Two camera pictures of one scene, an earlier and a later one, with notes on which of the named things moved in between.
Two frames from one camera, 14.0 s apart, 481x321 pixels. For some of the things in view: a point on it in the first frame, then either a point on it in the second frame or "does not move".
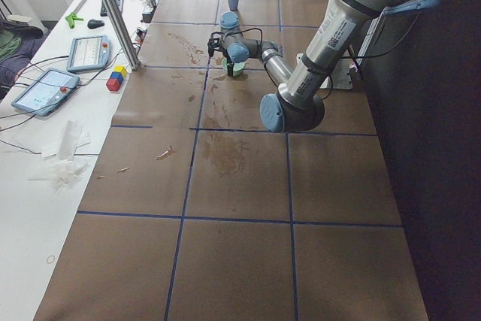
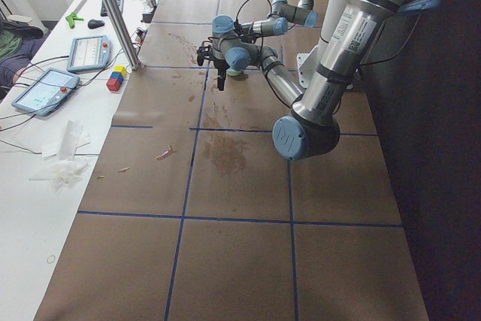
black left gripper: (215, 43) → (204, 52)
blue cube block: (117, 75) does not move
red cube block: (113, 84) does not move
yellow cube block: (120, 68) does not move
